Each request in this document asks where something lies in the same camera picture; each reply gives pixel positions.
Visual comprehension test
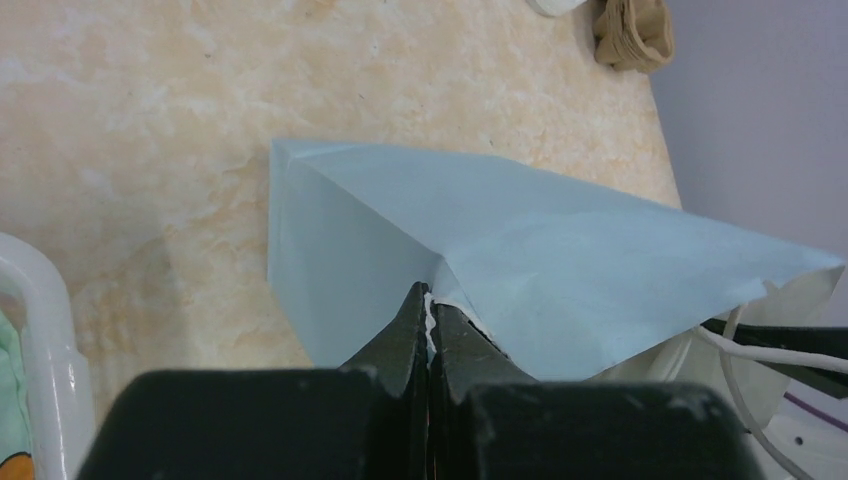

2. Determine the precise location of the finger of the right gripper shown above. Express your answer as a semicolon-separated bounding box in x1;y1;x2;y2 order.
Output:
733;325;847;400

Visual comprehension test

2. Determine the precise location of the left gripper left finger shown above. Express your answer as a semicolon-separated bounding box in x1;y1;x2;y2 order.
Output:
79;283;429;479

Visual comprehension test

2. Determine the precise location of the light green cloth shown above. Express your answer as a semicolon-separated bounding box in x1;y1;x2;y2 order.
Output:
1;314;35;480

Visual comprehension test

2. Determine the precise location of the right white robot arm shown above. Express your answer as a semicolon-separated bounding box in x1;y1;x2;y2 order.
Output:
697;319;847;479

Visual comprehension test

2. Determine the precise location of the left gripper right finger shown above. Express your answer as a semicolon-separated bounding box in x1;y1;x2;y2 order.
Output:
429;305;763;479

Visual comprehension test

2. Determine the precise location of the light blue paper bag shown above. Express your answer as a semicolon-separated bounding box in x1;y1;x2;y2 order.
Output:
266;137;848;480

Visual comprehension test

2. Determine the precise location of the brown pulp cup carrier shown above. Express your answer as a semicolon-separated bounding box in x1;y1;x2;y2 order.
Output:
593;0;675;74

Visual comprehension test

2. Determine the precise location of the white plastic basket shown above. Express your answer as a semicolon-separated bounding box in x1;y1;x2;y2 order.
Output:
1;233;96;479

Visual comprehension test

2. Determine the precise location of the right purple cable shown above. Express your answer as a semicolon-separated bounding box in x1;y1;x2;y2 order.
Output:
782;392;848;435

